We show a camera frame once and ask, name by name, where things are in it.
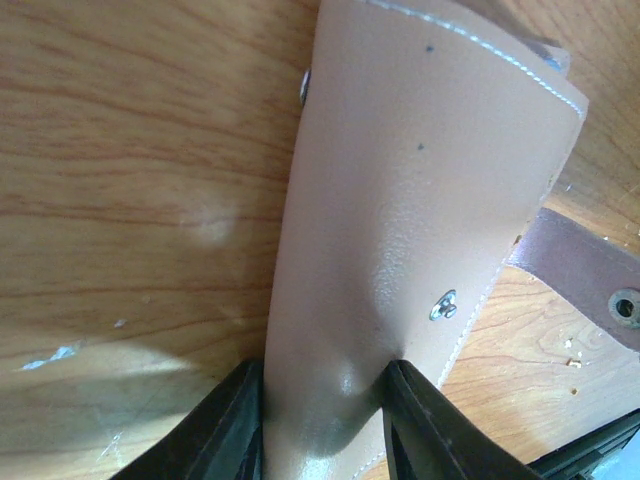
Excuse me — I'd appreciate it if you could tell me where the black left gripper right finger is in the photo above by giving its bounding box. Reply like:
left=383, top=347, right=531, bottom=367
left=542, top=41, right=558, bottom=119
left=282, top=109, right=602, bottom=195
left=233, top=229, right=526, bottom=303
left=381, top=360, right=540, bottom=480

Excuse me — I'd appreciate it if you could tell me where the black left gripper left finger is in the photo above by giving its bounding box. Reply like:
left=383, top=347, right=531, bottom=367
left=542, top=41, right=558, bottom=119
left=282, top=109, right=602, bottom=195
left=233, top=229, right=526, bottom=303
left=113, top=359, right=263, bottom=480

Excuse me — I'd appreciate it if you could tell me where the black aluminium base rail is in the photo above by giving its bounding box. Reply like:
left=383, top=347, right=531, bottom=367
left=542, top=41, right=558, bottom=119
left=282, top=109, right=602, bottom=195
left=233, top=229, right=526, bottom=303
left=528, top=409, right=639, bottom=479

